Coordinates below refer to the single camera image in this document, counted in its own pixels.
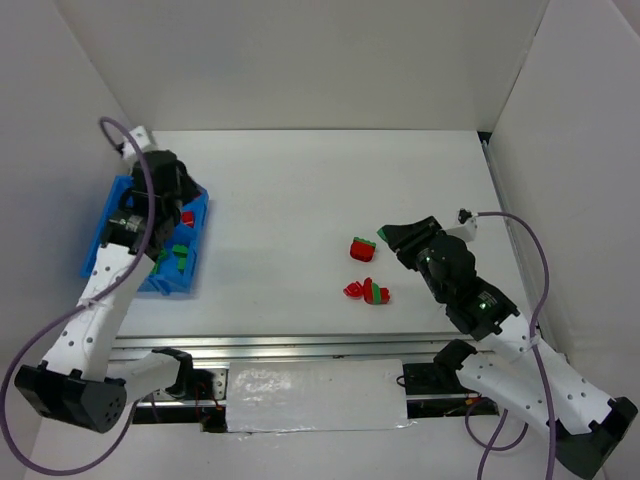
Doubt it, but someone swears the green curved lego piece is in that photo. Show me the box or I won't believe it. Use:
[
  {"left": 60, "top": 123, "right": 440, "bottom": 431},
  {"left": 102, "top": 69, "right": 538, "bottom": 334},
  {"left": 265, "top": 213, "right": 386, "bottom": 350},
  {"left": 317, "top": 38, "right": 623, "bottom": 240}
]
[{"left": 172, "top": 244, "right": 189, "bottom": 271}]

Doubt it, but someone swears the long green lego plate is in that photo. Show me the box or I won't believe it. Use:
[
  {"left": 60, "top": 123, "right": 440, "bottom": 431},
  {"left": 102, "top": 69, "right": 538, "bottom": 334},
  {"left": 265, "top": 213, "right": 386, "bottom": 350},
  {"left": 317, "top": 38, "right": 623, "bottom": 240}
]
[{"left": 151, "top": 249, "right": 169, "bottom": 275}]

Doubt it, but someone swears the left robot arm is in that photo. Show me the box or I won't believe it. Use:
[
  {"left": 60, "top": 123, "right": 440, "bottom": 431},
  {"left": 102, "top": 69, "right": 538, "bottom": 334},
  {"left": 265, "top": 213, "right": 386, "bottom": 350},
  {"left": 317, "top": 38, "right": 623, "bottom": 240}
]
[{"left": 14, "top": 150, "right": 199, "bottom": 433}]

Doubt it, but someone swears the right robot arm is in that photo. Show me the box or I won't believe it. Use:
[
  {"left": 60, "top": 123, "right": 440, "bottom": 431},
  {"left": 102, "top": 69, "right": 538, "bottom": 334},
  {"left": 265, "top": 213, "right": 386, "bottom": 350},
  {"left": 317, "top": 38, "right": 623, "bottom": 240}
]
[{"left": 378, "top": 209, "right": 638, "bottom": 479}]

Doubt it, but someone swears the red rounded lego block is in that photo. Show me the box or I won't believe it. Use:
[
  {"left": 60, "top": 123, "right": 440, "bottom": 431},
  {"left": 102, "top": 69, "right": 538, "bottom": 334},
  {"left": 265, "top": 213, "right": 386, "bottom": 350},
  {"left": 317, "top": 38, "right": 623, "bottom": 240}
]
[{"left": 349, "top": 239, "right": 376, "bottom": 262}]

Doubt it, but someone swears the green lego plate on block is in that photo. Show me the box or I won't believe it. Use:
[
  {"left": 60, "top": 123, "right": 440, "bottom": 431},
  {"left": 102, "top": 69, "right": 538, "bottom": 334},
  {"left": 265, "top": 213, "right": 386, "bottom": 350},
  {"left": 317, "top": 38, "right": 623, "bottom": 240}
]
[{"left": 353, "top": 237, "right": 376, "bottom": 248}]

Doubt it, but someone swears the red green striped rounded lego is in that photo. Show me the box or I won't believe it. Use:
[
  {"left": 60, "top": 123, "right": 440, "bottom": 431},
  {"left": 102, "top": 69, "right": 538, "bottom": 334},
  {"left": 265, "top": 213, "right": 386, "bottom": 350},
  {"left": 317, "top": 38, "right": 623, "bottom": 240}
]
[{"left": 363, "top": 277, "right": 391, "bottom": 305}]

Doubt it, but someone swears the red arch lego piece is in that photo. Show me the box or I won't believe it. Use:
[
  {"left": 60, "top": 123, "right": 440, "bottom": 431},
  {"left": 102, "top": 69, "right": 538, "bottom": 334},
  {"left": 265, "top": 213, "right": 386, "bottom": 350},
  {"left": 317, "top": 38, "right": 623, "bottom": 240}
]
[{"left": 343, "top": 281, "right": 363, "bottom": 299}]

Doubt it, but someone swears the blue plastic divided bin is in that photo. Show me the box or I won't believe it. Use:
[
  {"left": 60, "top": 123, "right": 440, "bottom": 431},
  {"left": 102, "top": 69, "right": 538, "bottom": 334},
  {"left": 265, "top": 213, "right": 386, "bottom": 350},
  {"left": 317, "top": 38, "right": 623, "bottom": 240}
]
[{"left": 80, "top": 175, "right": 209, "bottom": 296}]

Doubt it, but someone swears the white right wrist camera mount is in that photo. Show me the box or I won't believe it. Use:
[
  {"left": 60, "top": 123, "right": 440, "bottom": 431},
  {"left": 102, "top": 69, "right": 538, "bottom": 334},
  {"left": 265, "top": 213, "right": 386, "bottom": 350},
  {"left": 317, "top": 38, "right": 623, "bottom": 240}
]
[{"left": 445, "top": 209, "right": 478, "bottom": 243}]

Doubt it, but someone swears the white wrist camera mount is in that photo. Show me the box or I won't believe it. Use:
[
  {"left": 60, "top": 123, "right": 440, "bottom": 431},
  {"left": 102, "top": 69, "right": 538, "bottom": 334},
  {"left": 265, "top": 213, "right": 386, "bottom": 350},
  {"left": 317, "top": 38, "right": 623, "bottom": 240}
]
[
  {"left": 445, "top": 209, "right": 478, "bottom": 243},
  {"left": 121, "top": 125, "right": 156, "bottom": 164}
]

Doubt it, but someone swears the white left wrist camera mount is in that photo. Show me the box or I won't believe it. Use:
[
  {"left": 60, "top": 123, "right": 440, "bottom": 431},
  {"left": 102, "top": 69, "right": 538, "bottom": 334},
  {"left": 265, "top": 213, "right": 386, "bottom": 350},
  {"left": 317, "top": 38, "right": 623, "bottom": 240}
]
[{"left": 121, "top": 125, "right": 156, "bottom": 164}]

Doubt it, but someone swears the aluminium table rail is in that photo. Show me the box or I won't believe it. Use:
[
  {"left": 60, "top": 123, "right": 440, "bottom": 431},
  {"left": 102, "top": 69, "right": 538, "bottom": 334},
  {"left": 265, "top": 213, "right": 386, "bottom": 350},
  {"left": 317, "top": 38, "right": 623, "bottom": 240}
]
[{"left": 110, "top": 333, "right": 486, "bottom": 364}]

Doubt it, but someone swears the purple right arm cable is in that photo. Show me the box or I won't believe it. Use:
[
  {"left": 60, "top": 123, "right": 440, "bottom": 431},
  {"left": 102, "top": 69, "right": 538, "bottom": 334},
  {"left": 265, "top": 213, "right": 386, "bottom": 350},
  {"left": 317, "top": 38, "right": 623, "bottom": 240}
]
[{"left": 464, "top": 210, "right": 551, "bottom": 480}]

